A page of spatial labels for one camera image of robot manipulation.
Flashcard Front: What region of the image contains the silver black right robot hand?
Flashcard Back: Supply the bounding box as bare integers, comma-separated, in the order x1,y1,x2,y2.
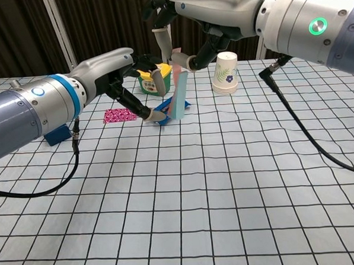
141,0,270,75

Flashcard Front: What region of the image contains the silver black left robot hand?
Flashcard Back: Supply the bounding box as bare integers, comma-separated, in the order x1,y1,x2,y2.
68,44,170,127

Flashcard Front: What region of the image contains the pink sticky note pad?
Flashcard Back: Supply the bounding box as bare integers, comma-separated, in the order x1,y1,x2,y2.
165,69,192,122

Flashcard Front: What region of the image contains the dark pleated curtain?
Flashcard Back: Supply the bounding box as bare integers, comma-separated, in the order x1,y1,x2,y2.
168,11,261,65
53,0,163,74
0,0,72,84

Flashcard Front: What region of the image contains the green tub yellow lid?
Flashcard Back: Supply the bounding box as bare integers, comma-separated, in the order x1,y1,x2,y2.
135,62,174,98

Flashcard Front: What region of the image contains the pink patterned card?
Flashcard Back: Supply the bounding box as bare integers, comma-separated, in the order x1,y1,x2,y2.
101,107,139,124

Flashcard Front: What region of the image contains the floral white paper cup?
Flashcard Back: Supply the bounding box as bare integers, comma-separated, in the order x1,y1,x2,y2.
211,50,241,91

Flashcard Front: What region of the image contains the blue snack packet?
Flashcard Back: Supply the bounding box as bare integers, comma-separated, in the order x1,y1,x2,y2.
152,95,193,127

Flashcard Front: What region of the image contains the dark blue rectangular box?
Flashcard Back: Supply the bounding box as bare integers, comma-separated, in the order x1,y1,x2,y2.
43,123,73,147

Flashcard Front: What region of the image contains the blue checkered tablecloth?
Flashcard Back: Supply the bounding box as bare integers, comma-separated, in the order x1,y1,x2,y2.
0,53,354,265

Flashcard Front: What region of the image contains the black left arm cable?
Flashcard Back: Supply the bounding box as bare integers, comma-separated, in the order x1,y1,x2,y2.
0,117,84,200

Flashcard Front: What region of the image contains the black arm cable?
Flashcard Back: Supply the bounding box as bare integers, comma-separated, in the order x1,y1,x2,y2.
257,51,354,181
0,117,84,200

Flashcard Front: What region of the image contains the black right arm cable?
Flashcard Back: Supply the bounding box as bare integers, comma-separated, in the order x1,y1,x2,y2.
257,51,354,181

